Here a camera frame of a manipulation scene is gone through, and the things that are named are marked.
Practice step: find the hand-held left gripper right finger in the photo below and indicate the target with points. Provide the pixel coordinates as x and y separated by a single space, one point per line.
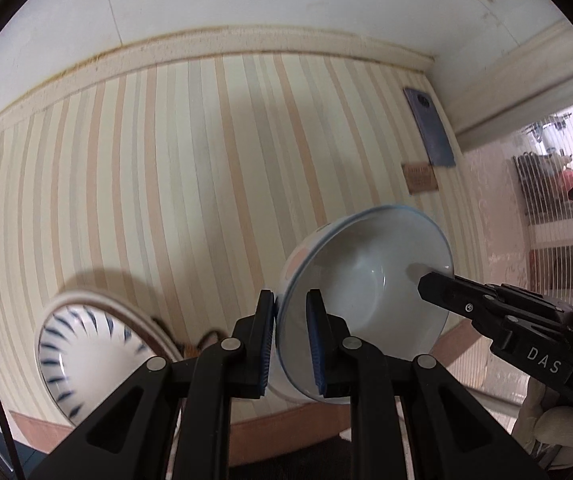
316 345

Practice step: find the person's right hand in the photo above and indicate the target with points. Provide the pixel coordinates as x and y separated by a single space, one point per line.
561 430

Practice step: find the grey smartphone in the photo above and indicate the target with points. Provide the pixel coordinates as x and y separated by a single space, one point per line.
429 130

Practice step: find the blue rimmed dotted bowl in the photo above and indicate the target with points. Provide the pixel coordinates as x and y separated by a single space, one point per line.
381 270

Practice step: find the striped cat print mat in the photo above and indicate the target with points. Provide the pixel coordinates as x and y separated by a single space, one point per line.
166 160

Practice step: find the blue striped white plate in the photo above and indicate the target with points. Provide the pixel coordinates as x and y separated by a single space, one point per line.
86 350

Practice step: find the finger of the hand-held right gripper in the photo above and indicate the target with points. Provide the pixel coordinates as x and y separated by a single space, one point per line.
466 297

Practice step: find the small brown card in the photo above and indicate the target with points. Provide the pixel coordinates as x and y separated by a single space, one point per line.
421 178

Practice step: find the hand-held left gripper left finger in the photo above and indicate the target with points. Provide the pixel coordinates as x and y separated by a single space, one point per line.
266 345

